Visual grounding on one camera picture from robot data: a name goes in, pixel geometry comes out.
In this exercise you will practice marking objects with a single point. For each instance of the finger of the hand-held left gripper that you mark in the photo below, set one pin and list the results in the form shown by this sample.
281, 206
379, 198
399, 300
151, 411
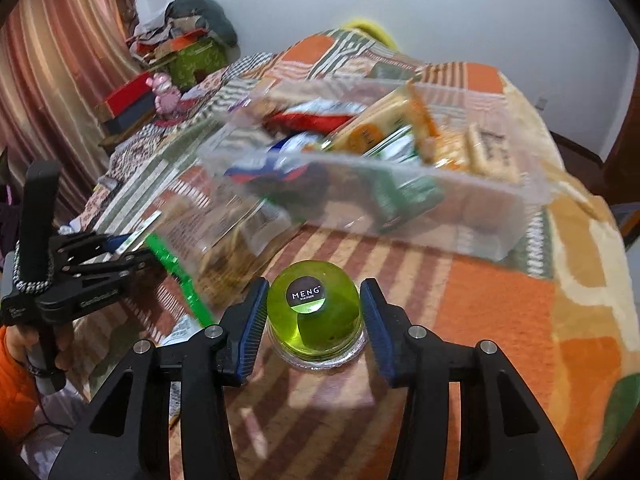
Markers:
120, 266
95, 242

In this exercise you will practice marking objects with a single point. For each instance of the orange striped patchwork blanket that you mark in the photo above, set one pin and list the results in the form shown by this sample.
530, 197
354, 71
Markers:
475, 340

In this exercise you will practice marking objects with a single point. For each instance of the pink bear toy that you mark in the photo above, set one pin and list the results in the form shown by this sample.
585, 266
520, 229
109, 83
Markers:
165, 92

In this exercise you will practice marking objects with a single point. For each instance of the orange yellow snack packet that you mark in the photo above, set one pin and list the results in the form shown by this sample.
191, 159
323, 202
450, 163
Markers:
382, 125

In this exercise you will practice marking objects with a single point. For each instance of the white wall socket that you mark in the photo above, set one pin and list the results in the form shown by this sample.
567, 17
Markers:
540, 103

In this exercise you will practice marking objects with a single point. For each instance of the striped brown curtain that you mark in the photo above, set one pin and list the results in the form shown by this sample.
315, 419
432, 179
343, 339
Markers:
55, 60

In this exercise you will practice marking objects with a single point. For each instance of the checkered printed quilt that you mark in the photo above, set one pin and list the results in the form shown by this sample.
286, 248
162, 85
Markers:
150, 160

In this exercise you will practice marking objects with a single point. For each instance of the brown label cracker packet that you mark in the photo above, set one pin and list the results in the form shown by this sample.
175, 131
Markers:
492, 152

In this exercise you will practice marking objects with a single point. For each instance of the red snack packet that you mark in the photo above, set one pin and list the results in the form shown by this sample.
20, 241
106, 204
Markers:
305, 121

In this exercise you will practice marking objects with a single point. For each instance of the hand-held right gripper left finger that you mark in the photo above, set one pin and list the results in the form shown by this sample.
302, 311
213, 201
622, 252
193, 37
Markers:
247, 332

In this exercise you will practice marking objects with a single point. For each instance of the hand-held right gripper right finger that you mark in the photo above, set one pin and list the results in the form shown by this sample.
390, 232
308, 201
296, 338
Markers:
378, 332

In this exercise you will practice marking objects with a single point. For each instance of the green-edged clear snack bag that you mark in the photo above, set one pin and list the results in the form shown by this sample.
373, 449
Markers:
220, 240

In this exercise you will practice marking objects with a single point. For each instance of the person's left forearm orange sleeve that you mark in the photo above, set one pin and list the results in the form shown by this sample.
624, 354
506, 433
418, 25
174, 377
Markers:
15, 380

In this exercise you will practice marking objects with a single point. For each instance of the yellow pillow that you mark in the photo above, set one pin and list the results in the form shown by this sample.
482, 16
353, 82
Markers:
372, 30

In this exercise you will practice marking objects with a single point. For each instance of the person's left hand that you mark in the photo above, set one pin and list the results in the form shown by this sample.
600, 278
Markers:
64, 355

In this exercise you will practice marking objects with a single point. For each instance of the blue white snack packet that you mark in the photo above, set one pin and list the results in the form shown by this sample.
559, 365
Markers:
270, 160

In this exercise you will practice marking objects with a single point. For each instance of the dark grey box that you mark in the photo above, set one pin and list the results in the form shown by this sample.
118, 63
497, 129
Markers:
132, 112

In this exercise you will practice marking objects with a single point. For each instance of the red box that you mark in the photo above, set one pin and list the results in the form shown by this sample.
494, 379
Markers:
125, 92

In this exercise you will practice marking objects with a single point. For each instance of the clear plastic storage box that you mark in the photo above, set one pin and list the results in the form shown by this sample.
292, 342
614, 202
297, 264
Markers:
380, 200

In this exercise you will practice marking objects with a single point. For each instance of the green jelly cup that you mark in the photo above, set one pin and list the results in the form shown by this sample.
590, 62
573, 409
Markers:
315, 320

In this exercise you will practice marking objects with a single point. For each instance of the green snack packet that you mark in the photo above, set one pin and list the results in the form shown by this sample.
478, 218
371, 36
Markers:
405, 185

